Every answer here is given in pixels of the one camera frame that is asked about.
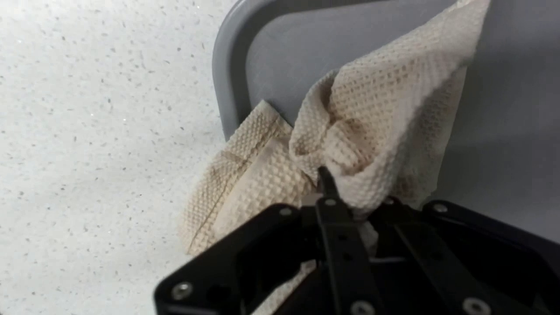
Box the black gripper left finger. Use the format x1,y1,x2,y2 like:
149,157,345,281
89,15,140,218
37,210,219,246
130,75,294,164
154,168,378,315

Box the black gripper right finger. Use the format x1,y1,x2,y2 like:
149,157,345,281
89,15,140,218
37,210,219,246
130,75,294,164
368,197,560,315

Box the beige waffle towel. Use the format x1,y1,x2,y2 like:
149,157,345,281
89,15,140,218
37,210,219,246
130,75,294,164
180,0,494,315

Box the grey plastic tray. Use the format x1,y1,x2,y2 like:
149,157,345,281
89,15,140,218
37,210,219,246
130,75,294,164
212,0,560,238

